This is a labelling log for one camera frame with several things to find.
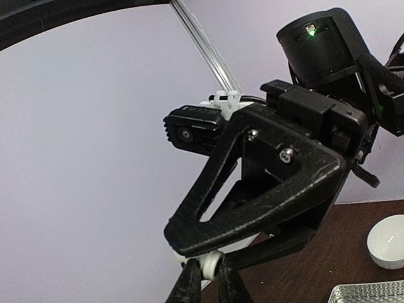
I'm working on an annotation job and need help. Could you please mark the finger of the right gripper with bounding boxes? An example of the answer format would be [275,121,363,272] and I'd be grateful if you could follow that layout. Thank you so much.
[220,221,317,268]

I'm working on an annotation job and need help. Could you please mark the right aluminium frame post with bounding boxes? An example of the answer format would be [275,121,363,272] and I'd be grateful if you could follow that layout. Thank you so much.
[170,0,244,93]

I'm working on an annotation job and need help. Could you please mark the white ceramic bowl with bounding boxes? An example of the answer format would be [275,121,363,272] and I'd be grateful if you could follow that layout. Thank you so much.
[367,214,403,270]

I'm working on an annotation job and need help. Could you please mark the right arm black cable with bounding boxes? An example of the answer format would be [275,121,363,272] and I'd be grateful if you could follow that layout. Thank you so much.
[356,52,404,95]

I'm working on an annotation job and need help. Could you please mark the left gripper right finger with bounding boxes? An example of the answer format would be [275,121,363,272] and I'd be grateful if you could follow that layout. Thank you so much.
[216,254,253,303]

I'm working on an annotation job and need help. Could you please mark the pink plastic basket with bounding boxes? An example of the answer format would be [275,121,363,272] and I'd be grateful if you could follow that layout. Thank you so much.
[328,280,403,303]

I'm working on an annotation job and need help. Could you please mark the fourteenth white pawn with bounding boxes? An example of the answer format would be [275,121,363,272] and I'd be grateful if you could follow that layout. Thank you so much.
[174,250,224,282]

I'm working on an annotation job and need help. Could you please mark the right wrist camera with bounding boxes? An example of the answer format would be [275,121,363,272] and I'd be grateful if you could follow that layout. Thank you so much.
[163,90,266,157]

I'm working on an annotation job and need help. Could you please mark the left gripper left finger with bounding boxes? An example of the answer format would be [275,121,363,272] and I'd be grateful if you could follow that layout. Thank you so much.
[165,259,201,303]

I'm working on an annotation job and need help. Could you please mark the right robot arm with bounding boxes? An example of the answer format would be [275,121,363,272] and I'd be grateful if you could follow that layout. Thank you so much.
[164,8,403,268]

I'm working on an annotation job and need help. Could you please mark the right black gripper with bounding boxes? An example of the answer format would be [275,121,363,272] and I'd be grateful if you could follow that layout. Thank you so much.
[164,80,376,256]

